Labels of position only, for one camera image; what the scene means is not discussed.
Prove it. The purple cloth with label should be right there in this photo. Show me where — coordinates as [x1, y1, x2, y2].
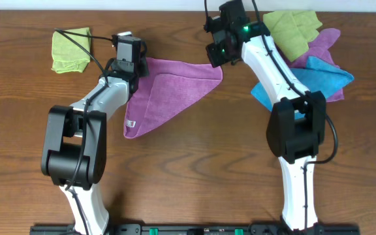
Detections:
[123, 57, 223, 139]

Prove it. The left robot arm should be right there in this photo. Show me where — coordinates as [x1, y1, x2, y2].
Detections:
[30, 31, 149, 234]

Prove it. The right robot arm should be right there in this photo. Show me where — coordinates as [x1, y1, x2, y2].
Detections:
[204, 1, 326, 234]

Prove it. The olive green cloth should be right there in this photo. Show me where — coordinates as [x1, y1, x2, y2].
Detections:
[263, 10, 322, 62]

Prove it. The folded green cloth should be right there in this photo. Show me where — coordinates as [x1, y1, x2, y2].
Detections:
[52, 27, 91, 74]

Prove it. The purple cloth under pile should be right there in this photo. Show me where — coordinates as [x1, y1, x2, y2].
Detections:
[282, 27, 345, 102]

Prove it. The blue cloth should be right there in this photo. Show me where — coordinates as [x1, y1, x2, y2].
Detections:
[251, 56, 354, 112]

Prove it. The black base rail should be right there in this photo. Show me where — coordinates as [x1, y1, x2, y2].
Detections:
[29, 223, 361, 235]

